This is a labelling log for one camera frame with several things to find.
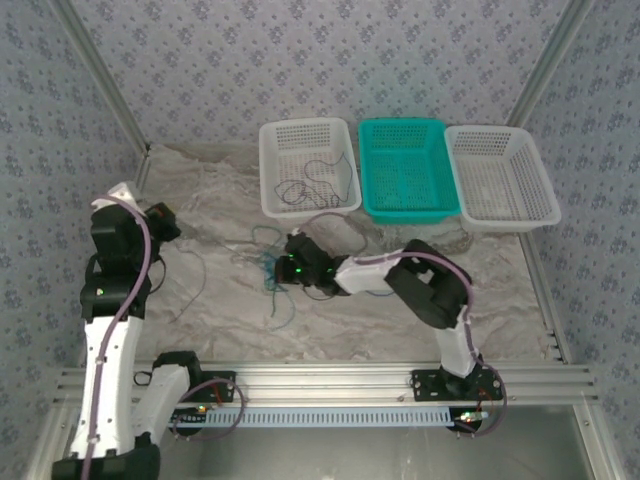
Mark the aluminium frame post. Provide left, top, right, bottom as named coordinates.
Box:
left=504, top=0, right=596, bottom=129
left=49, top=0, right=153, bottom=156

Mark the green thin cable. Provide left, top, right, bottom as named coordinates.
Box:
left=268, top=287, right=299, bottom=331
left=249, top=224, right=282, bottom=254

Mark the grey sheet metal panel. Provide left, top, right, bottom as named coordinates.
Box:
left=29, top=404, right=619, bottom=480

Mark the blue thin cable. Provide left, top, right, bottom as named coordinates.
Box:
left=257, top=244, right=289, bottom=294

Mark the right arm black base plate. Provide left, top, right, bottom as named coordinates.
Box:
left=410, top=368, right=504, bottom=403

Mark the white connector block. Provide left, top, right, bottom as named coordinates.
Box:
left=90, top=181, right=140, bottom=212

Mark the aluminium frame cross rail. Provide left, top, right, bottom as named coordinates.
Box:
left=54, top=363, right=600, bottom=405

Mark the teal plastic basket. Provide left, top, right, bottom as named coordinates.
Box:
left=358, top=117, right=464, bottom=226

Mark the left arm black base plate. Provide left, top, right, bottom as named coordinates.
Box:
left=132, top=369, right=238, bottom=404

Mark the white slotted cable duct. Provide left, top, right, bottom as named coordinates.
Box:
left=169, top=405, right=452, bottom=430

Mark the white plastic basket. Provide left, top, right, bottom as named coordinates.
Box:
left=258, top=117, right=363, bottom=225
left=443, top=124, right=563, bottom=234

